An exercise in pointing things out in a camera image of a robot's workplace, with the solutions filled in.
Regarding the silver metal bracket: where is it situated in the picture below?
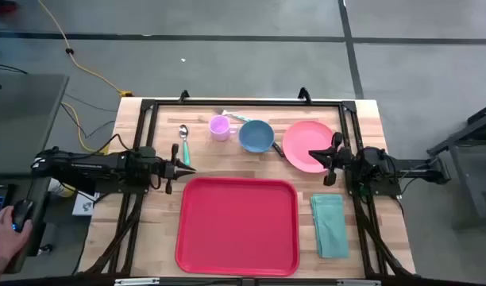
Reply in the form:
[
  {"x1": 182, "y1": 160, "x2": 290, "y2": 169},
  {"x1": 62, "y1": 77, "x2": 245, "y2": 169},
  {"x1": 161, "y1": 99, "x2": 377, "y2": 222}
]
[
  {"x1": 336, "y1": 279, "x2": 382, "y2": 286},
  {"x1": 114, "y1": 277, "x2": 160, "y2": 286}
]

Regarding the black computer mouse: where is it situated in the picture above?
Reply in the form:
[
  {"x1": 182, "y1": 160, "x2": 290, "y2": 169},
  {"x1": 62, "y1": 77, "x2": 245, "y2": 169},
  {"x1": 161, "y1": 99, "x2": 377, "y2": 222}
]
[{"x1": 11, "y1": 198, "x2": 35, "y2": 232}]

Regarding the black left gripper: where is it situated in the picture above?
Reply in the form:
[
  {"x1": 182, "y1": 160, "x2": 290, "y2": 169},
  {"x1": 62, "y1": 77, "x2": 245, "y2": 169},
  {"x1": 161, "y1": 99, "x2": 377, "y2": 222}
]
[{"x1": 147, "y1": 142, "x2": 197, "y2": 195}]

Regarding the pink plastic plate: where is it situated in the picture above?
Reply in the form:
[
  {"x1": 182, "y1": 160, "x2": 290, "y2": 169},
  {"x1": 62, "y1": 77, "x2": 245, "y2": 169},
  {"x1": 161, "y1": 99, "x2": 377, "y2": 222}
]
[{"x1": 282, "y1": 120, "x2": 336, "y2": 174}]

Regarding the white cardboard box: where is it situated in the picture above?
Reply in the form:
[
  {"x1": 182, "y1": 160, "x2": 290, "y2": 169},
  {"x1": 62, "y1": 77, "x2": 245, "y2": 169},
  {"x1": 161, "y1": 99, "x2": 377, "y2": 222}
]
[{"x1": 71, "y1": 191, "x2": 101, "y2": 218}]

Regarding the teal cloth napkin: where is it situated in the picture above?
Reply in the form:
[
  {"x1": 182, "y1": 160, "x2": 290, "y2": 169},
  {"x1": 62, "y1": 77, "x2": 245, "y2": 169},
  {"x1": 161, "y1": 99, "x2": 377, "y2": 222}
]
[{"x1": 310, "y1": 193, "x2": 350, "y2": 260}]

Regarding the red plastic tray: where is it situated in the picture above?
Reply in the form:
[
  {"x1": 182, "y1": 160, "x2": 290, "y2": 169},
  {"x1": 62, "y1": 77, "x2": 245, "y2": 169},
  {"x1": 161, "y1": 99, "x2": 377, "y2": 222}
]
[{"x1": 175, "y1": 177, "x2": 300, "y2": 278}]

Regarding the yellow round container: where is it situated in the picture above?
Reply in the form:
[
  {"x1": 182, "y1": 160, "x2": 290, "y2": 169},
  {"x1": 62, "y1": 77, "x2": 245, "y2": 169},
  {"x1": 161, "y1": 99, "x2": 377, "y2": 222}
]
[{"x1": 48, "y1": 178, "x2": 75, "y2": 199}]

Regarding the lilac plastic mug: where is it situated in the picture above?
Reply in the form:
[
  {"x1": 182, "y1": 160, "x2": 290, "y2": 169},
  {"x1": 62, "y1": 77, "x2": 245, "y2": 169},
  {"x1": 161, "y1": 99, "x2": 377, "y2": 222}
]
[{"x1": 208, "y1": 114, "x2": 239, "y2": 142}]

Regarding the fork with striped handle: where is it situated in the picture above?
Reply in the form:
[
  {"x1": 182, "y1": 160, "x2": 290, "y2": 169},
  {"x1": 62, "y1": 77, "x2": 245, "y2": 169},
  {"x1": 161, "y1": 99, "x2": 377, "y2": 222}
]
[{"x1": 220, "y1": 109, "x2": 252, "y2": 122}]

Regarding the yellow extension cable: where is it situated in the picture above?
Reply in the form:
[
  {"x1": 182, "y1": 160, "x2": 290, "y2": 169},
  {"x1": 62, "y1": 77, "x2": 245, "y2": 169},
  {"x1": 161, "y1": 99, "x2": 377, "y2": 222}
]
[{"x1": 37, "y1": 0, "x2": 133, "y2": 99}]

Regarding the dark grey side table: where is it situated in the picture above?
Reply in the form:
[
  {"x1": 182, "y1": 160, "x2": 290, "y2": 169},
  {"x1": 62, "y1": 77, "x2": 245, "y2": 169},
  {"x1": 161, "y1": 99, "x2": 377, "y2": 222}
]
[{"x1": 426, "y1": 101, "x2": 486, "y2": 230}]

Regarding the blue plastic bowl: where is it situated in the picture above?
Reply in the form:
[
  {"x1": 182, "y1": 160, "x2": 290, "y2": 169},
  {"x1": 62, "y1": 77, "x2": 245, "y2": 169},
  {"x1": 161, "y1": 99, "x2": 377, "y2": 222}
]
[{"x1": 238, "y1": 119, "x2": 276, "y2": 154}]

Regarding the spoon with teal handle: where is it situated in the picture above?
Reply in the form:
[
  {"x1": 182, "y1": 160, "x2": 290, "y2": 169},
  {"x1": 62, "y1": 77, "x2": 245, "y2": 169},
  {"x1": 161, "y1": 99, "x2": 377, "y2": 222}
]
[{"x1": 178, "y1": 124, "x2": 191, "y2": 166}]

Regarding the thin yellow cable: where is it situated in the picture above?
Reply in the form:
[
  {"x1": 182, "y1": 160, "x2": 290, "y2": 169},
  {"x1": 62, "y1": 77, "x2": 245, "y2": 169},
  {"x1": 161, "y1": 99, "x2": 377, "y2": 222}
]
[{"x1": 61, "y1": 102, "x2": 110, "y2": 155}]

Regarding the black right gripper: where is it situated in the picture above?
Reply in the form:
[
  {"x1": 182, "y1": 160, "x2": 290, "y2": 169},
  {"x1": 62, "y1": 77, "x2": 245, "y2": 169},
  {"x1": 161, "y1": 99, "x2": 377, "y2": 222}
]
[{"x1": 308, "y1": 132, "x2": 353, "y2": 187}]

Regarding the person's hand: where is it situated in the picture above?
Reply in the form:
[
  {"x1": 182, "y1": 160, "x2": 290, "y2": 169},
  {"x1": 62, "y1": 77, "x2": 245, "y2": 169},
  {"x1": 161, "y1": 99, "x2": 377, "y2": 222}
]
[{"x1": 0, "y1": 205, "x2": 33, "y2": 261}]

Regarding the grey desk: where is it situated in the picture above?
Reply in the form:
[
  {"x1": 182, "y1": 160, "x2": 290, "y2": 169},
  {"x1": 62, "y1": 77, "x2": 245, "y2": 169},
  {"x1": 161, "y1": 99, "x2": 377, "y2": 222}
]
[{"x1": 0, "y1": 73, "x2": 70, "y2": 275}]

